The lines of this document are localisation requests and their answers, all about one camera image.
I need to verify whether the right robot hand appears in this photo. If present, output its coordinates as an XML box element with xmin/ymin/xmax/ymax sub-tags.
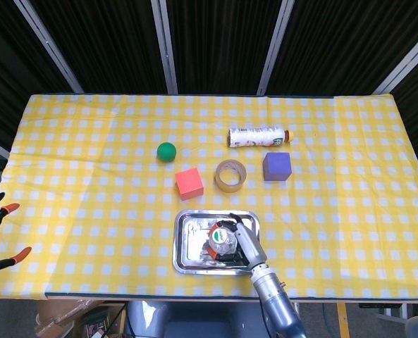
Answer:
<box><xmin>204</xmin><ymin>213</ymin><xmax>269</xmax><ymax>272</ymax></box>

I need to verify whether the transparent plastic bottle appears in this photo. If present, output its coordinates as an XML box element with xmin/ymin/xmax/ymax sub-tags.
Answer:
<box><xmin>208</xmin><ymin>227</ymin><xmax>240</xmax><ymax>256</ymax></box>

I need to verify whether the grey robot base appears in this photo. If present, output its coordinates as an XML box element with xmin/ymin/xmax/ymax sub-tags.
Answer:
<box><xmin>125</xmin><ymin>300</ymin><xmax>277</xmax><ymax>338</ymax></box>

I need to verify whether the silver metal tray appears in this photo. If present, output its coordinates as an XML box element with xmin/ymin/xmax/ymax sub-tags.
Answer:
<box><xmin>172</xmin><ymin>209</ymin><xmax>262</xmax><ymax>276</ymax></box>

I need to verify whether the white labelled drink bottle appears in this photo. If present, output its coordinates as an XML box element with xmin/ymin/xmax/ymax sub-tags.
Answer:
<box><xmin>227</xmin><ymin>127</ymin><xmax>295</xmax><ymax>148</ymax></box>

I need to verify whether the clear tape roll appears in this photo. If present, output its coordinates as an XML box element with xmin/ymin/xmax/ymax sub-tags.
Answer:
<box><xmin>214</xmin><ymin>159</ymin><xmax>247</xmax><ymax>194</ymax></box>

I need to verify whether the purple foam cube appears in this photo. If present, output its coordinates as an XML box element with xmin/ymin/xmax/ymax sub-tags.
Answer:
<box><xmin>262</xmin><ymin>152</ymin><xmax>293</xmax><ymax>182</ymax></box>

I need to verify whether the red foam cube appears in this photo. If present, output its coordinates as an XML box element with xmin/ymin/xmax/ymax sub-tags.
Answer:
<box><xmin>174</xmin><ymin>167</ymin><xmax>205</xmax><ymax>201</ymax></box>

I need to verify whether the cardboard box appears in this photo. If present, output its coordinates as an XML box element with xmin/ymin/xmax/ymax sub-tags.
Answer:
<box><xmin>35</xmin><ymin>299</ymin><xmax>106</xmax><ymax>338</ymax></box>

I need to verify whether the green ball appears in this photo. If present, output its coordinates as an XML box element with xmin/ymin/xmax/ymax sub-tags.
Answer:
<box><xmin>156</xmin><ymin>142</ymin><xmax>178</xmax><ymax>163</ymax></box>

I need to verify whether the yellow checkered tablecloth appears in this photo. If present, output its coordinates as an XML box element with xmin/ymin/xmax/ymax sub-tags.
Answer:
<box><xmin>0</xmin><ymin>93</ymin><xmax>418</xmax><ymax>301</ymax></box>

